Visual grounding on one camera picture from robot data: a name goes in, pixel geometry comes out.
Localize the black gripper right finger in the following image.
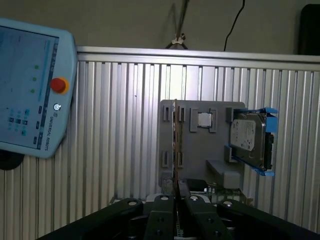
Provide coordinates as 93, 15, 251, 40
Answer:
178, 180, 320, 240

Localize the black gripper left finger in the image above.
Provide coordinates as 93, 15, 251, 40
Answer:
37, 177, 177, 240

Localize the RAM stick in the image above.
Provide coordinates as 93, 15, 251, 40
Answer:
171, 98, 185, 240

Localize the green graphics card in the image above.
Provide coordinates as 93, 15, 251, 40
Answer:
184, 177, 254, 210

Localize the grey plastic parts rack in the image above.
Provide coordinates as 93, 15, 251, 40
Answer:
157, 99, 248, 201

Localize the hard disk in blue carrier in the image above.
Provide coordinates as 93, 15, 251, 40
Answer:
229, 106, 280, 177

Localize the silver CPU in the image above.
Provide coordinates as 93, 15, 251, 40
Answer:
197, 112, 213, 128

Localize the pale blue teach pendant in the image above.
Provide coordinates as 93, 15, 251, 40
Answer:
0, 17, 77, 160

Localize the black rectangular box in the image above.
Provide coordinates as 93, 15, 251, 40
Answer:
298, 3, 320, 56

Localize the black round pendant mount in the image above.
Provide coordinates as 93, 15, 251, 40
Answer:
0, 149, 25, 171

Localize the white cable clip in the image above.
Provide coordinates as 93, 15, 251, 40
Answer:
171, 33, 187, 46

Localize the thin black cable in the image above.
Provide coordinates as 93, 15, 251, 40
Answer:
223, 0, 246, 51

